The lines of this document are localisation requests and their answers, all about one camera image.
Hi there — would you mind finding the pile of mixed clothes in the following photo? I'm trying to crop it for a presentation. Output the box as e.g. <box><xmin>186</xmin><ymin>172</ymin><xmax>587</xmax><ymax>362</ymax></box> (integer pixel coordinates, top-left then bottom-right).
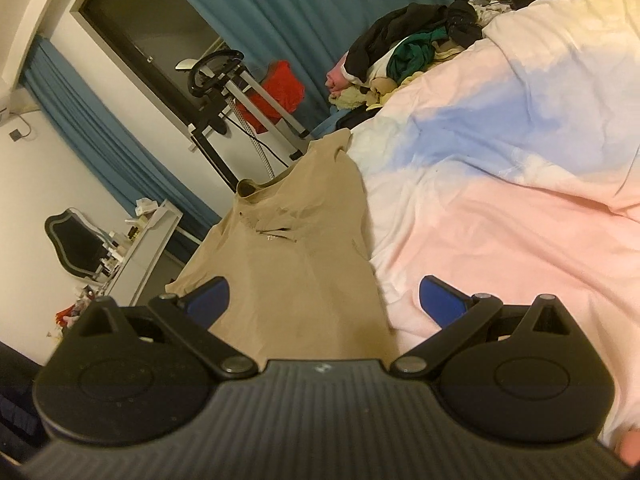
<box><xmin>325</xmin><ymin>1</ymin><xmax>512</xmax><ymax>112</ymax></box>

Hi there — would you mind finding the narrow blue curtain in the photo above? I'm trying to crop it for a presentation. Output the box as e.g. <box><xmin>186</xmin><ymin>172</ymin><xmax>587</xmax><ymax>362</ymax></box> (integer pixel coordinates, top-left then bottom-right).
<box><xmin>22</xmin><ymin>40</ymin><xmax>223</xmax><ymax>252</ymax></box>

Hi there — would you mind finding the wavy black-framed mirror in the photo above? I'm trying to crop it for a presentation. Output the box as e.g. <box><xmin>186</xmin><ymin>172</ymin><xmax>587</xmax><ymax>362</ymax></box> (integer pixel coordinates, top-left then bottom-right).
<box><xmin>44</xmin><ymin>208</ymin><xmax>109</xmax><ymax>281</ymax></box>

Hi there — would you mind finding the tan printed t-shirt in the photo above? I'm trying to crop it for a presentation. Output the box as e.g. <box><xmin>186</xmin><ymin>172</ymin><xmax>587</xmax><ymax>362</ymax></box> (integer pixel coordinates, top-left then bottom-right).
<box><xmin>165</xmin><ymin>128</ymin><xmax>401</xmax><ymax>367</ymax></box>

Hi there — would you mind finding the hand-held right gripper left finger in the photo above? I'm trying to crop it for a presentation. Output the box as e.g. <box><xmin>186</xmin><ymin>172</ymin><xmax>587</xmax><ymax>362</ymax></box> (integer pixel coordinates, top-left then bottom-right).
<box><xmin>67</xmin><ymin>275</ymin><xmax>260</xmax><ymax>380</ymax></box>

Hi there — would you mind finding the white air conditioner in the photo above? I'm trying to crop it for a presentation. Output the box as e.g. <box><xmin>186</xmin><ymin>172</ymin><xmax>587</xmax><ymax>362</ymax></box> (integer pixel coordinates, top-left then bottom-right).
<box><xmin>0</xmin><ymin>87</ymin><xmax>39</xmax><ymax>124</ymax></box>

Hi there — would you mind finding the dark window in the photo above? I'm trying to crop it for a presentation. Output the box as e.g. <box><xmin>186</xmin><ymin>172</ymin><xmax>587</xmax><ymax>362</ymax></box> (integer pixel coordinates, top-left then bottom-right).
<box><xmin>70</xmin><ymin>0</ymin><xmax>239</xmax><ymax>127</ymax></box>

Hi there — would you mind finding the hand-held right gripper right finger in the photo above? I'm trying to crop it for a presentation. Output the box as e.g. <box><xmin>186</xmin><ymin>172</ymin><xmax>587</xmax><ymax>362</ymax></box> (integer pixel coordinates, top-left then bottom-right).
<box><xmin>389</xmin><ymin>274</ymin><xmax>576</xmax><ymax>380</ymax></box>

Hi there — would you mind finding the blue cloth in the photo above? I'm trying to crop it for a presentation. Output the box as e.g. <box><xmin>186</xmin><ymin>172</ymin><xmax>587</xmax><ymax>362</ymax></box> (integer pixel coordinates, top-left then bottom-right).
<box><xmin>320</xmin><ymin>110</ymin><xmax>352</xmax><ymax>137</ymax></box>

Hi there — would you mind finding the white dressing table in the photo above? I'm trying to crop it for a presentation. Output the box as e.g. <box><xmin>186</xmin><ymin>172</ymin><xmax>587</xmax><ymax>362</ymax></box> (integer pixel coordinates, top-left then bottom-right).
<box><xmin>75</xmin><ymin>199</ymin><xmax>184</xmax><ymax>307</ymax></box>

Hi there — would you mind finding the pastel bed duvet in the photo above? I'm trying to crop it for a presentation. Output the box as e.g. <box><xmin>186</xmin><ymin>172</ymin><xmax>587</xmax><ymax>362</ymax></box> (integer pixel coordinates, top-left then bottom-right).
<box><xmin>345</xmin><ymin>0</ymin><xmax>640</xmax><ymax>452</ymax></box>

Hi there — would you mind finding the row of cosmetic bottles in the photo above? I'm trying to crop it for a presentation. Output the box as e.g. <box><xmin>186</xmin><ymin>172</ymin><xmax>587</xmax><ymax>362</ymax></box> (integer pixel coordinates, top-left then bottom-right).
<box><xmin>97</xmin><ymin>215</ymin><xmax>151</xmax><ymax>282</ymax></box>

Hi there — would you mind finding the wide blue curtain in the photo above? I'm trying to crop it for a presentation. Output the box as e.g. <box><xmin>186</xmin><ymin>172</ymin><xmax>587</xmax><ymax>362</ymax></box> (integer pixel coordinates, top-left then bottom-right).
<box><xmin>150</xmin><ymin>0</ymin><xmax>457</xmax><ymax>134</ymax></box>

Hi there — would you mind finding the wall socket with cable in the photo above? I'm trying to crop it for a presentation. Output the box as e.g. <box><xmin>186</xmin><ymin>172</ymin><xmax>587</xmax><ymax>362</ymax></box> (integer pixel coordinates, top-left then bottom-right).
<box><xmin>9</xmin><ymin>112</ymin><xmax>36</xmax><ymax>144</ymax></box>

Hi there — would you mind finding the red cloth bag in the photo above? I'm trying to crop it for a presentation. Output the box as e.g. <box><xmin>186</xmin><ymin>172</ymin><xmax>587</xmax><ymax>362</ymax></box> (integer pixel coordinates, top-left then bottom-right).
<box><xmin>235</xmin><ymin>60</ymin><xmax>307</xmax><ymax>132</ymax></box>

